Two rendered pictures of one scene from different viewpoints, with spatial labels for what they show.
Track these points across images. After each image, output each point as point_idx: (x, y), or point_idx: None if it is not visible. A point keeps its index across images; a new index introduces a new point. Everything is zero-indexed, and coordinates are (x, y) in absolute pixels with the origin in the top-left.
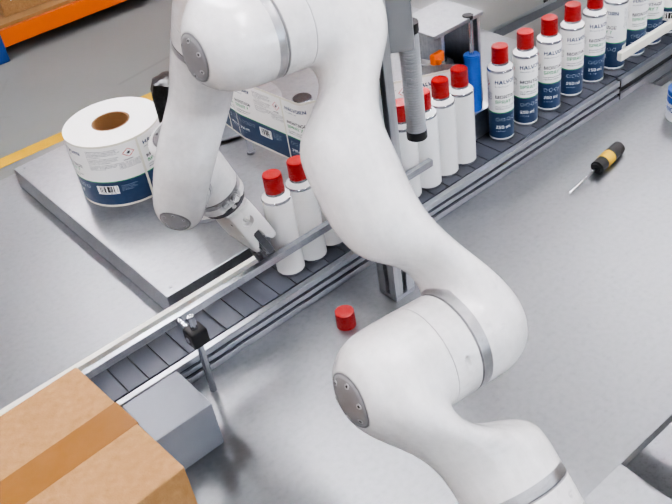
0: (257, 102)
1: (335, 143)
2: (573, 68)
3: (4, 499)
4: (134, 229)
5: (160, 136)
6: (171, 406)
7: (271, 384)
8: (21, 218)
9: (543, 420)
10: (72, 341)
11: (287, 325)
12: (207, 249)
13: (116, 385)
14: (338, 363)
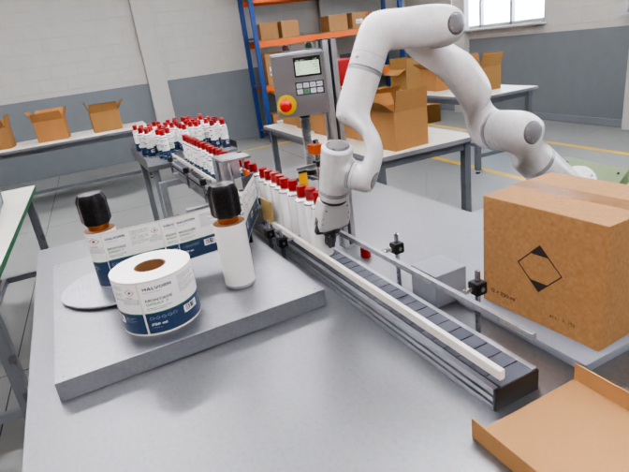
0: (203, 220)
1: (473, 57)
2: None
3: (581, 195)
4: (235, 306)
5: (367, 126)
6: (440, 263)
7: (402, 272)
8: (122, 394)
9: (446, 221)
10: (325, 344)
11: None
12: (285, 278)
13: (401, 298)
14: (523, 123)
